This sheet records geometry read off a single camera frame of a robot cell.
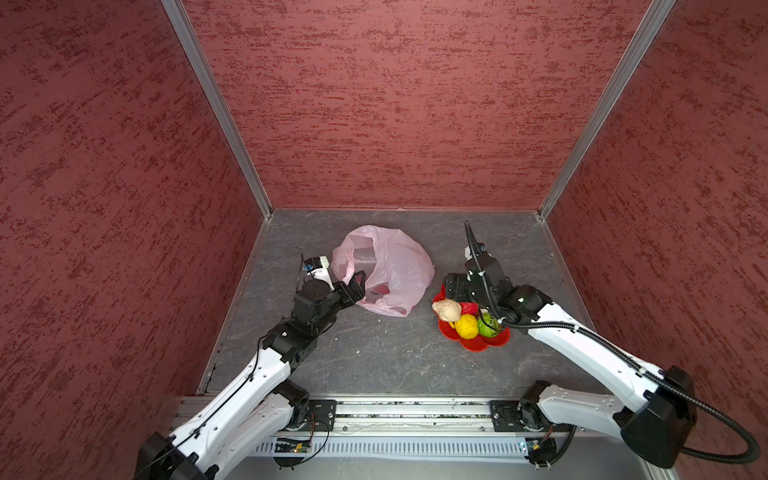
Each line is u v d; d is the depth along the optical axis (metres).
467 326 0.84
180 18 0.71
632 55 0.77
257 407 0.49
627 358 0.43
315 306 0.56
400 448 0.77
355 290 0.68
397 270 0.88
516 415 0.74
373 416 0.76
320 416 0.74
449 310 0.84
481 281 0.57
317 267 0.68
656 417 0.38
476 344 0.83
